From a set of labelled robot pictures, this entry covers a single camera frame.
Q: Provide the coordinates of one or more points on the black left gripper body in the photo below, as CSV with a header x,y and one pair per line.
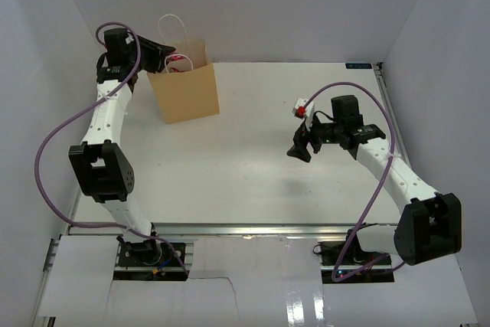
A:
x,y
132,57

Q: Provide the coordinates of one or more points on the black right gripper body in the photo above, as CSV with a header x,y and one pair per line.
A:
x,y
325,133

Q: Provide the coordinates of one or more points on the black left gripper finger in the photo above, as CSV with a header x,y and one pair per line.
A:
x,y
153,49
154,63

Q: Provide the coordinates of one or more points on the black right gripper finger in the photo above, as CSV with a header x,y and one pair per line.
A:
x,y
299,152
302,136

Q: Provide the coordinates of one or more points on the red small snack packet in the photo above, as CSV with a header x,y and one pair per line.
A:
x,y
173,63

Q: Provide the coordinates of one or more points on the brown paper bag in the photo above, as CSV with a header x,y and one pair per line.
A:
x,y
191,94

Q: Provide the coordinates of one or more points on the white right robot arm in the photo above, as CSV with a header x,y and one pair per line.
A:
x,y
430,224

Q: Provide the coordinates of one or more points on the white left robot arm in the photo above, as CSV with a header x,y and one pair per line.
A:
x,y
101,168

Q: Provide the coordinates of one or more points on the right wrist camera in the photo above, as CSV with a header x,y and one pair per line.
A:
x,y
304,110

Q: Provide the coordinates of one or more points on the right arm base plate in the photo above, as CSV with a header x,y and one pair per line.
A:
x,y
328,252

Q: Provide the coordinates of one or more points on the aluminium table edge rail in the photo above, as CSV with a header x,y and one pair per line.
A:
x,y
281,230

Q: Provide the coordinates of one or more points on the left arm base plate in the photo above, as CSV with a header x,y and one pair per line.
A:
x,y
159,266

